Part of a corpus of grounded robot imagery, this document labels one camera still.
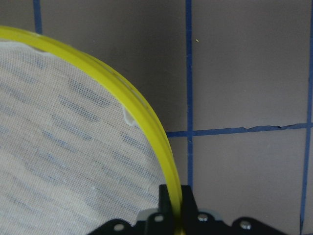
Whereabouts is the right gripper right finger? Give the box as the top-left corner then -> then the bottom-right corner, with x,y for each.
181,185 -> 210,235

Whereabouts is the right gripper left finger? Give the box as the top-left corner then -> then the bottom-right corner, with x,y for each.
144,185 -> 175,235

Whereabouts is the yellow steamer layer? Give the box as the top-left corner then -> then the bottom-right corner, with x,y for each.
0,26 -> 182,235

